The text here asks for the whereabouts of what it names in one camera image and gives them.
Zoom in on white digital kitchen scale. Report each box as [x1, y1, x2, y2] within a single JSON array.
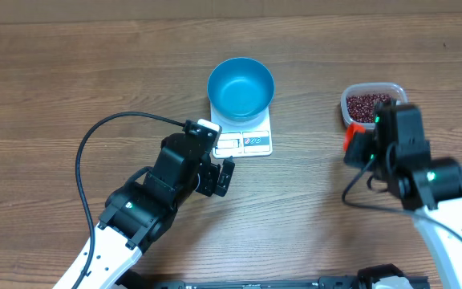
[[210, 104, 273, 159]]

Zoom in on red scoop blue handle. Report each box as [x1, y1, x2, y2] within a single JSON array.
[[343, 123, 366, 151]]

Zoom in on teal blue bowl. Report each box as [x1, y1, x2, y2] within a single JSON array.
[[206, 57, 276, 122]]

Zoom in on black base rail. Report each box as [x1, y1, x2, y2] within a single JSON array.
[[113, 264, 431, 289]]

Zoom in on red beans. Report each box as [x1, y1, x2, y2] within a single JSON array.
[[346, 93, 391, 124]]

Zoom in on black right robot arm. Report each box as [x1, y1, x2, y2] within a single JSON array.
[[343, 101, 462, 288]]

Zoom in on clear plastic container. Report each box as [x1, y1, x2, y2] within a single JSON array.
[[340, 82, 408, 130]]

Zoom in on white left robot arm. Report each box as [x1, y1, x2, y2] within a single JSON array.
[[55, 128, 234, 288]]

